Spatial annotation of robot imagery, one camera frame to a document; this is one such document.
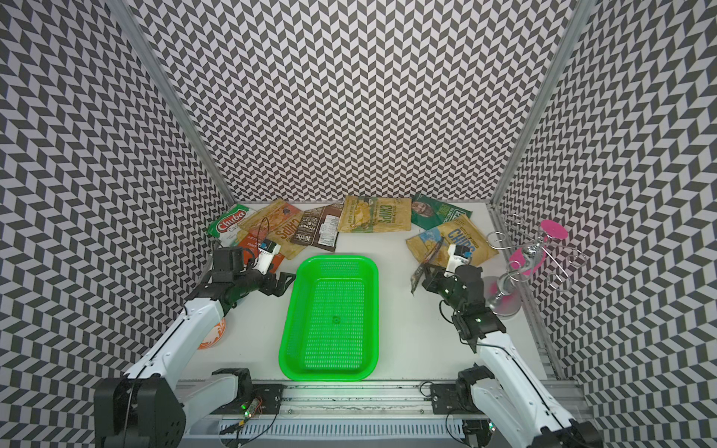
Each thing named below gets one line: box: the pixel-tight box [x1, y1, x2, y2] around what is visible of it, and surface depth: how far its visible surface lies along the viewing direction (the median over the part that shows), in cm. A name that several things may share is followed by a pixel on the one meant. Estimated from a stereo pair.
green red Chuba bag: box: [208, 202, 258, 248], surface depth 110 cm
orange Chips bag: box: [236, 199, 307, 261], surface depth 110 cm
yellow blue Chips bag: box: [405, 213, 500, 268], surface depth 106 cm
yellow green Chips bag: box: [337, 195, 412, 233], surface depth 114 cm
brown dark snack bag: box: [290, 202, 344, 253], surface depth 110 cm
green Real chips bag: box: [410, 194, 473, 230], surface depth 114 cm
